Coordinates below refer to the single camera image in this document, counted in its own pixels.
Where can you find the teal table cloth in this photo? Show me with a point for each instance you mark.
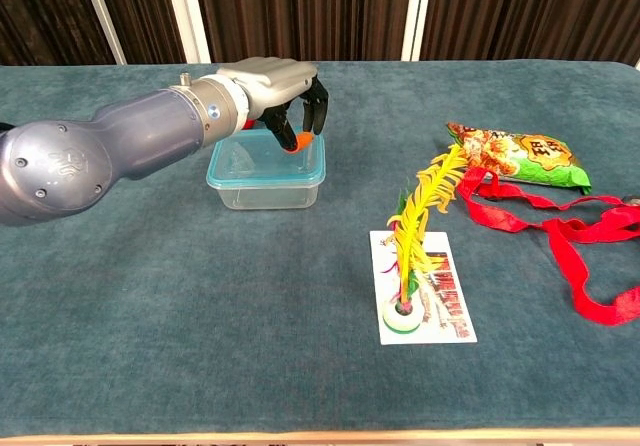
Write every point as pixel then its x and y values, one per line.
pixel 200 291

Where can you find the dark brown pleated curtain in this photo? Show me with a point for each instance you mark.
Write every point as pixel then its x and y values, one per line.
pixel 300 11

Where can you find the white printed card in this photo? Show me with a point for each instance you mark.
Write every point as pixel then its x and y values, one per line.
pixel 450 296

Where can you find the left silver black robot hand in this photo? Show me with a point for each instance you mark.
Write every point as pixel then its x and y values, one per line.
pixel 275 83

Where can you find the translucent blue plastic lid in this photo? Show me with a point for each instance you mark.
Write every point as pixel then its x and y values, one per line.
pixel 240 166

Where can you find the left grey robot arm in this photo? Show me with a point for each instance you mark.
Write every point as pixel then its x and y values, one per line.
pixel 125 136

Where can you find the clear plastic container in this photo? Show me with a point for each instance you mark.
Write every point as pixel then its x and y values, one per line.
pixel 270 198

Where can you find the green orange snack bag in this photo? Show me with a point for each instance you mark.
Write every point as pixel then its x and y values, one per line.
pixel 540 161

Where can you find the thin white frame post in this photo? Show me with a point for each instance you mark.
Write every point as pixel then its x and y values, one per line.
pixel 102 16

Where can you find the wide white frame post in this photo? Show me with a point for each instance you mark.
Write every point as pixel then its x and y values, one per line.
pixel 189 16

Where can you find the yellow feather shuttlecock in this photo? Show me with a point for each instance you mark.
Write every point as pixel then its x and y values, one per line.
pixel 412 226

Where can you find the small grey metal buckle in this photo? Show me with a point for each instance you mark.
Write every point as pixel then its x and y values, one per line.
pixel 632 201

